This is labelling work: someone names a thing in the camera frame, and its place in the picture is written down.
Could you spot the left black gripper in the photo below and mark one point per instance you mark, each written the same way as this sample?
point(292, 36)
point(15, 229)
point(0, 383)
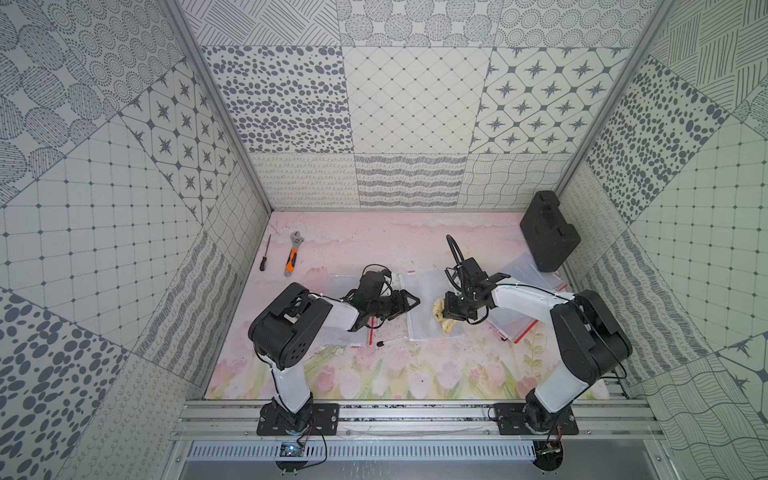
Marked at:
point(393, 302)

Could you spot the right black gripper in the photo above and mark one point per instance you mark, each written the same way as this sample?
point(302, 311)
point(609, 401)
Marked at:
point(450, 310)

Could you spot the clear mesh document bag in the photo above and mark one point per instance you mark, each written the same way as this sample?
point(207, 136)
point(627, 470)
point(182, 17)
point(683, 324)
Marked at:
point(519, 318)
point(419, 324)
point(524, 270)

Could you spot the yellow microfiber cloth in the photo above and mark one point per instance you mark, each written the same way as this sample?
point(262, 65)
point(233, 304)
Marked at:
point(438, 314)

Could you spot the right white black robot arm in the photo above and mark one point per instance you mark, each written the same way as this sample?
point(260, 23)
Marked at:
point(590, 340)

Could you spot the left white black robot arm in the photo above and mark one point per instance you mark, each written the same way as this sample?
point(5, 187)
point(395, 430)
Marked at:
point(284, 331)

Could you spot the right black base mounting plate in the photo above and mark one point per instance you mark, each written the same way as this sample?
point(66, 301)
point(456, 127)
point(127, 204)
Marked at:
point(512, 419)

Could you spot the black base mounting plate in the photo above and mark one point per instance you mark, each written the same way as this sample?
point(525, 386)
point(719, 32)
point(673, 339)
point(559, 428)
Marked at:
point(512, 419)
point(275, 420)

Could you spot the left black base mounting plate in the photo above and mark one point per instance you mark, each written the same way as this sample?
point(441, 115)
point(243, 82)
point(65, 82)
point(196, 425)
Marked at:
point(275, 420)

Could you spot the dark slim screwdriver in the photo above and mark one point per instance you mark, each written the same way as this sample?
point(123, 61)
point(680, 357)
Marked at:
point(264, 259)

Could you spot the orange handled adjustable wrench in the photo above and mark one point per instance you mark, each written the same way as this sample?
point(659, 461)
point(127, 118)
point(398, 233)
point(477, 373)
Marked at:
point(296, 240)

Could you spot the aluminium mounting rail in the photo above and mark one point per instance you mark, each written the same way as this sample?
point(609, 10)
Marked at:
point(439, 419)

